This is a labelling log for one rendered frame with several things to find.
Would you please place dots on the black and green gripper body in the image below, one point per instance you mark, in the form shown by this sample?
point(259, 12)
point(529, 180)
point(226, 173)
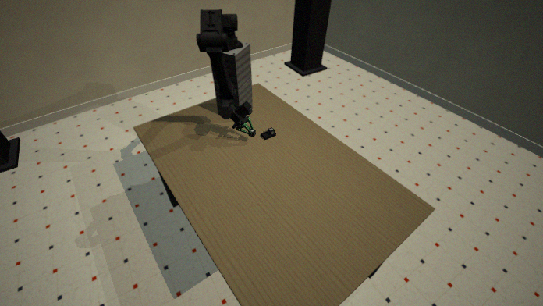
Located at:
point(240, 123)

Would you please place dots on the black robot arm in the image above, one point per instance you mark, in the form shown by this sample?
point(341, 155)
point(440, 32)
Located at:
point(215, 42)

